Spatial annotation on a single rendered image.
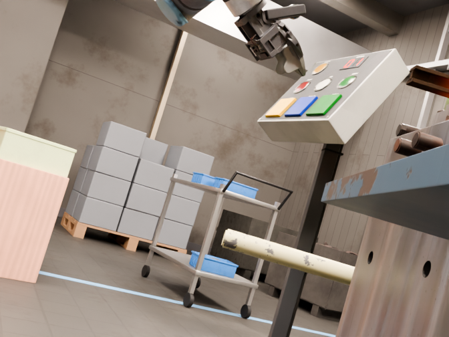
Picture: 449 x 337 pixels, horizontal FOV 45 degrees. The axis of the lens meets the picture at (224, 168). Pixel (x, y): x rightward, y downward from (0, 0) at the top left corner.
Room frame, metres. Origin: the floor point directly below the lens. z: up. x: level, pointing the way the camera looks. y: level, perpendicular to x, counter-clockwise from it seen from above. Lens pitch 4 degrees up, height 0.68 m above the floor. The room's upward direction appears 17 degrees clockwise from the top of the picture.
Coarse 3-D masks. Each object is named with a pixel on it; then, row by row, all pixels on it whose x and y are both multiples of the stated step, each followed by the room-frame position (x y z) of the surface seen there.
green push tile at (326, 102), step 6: (324, 96) 1.38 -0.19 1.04; (330, 96) 1.36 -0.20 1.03; (336, 96) 1.33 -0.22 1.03; (318, 102) 1.38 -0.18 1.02; (324, 102) 1.35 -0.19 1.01; (330, 102) 1.33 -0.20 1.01; (312, 108) 1.37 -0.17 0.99; (318, 108) 1.35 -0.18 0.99; (324, 108) 1.32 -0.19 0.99; (330, 108) 1.32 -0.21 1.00; (306, 114) 1.38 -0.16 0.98; (312, 114) 1.35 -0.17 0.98; (318, 114) 1.33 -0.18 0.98; (324, 114) 1.32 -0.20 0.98
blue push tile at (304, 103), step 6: (312, 96) 1.43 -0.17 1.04; (300, 102) 1.46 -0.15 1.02; (306, 102) 1.43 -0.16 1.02; (312, 102) 1.42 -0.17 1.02; (294, 108) 1.45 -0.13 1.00; (300, 108) 1.42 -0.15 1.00; (306, 108) 1.41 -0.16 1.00; (288, 114) 1.45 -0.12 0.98; (294, 114) 1.42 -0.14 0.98; (300, 114) 1.40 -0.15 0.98
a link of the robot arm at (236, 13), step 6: (234, 0) 1.19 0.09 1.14; (240, 0) 1.18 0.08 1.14; (246, 0) 1.18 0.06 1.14; (252, 0) 1.19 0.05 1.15; (258, 0) 1.19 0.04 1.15; (228, 6) 1.21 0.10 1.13; (234, 6) 1.20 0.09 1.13; (240, 6) 1.19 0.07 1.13; (246, 6) 1.19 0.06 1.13; (252, 6) 1.19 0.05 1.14; (234, 12) 1.22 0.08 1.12; (240, 12) 1.20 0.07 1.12; (246, 12) 1.21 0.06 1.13
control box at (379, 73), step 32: (320, 64) 1.60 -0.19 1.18; (352, 64) 1.44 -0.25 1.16; (384, 64) 1.34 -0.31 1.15; (288, 96) 1.57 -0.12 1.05; (320, 96) 1.42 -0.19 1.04; (352, 96) 1.31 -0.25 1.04; (384, 96) 1.35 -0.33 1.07; (288, 128) 1.47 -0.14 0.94; (320, 128) 1.34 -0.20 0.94; (352, 128) 1.32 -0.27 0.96
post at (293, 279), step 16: (336, 144) 1.48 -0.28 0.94; (320, 160) 1.50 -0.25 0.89; (336, 160) 1.48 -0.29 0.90; (320, 176) 1.48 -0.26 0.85; (320, 192) 1.48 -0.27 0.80; (320, 208) 1.48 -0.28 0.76; (304, 224) 1.48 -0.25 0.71; (304, 240) 1.48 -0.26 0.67; (288, 272) 1.49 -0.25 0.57; (304, 272) 1.48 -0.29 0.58; (288, 288) 1.48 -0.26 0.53; (288, 304) 1.48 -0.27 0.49; (288, 320) 1.48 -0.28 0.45; (272, 336) 1.48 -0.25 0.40
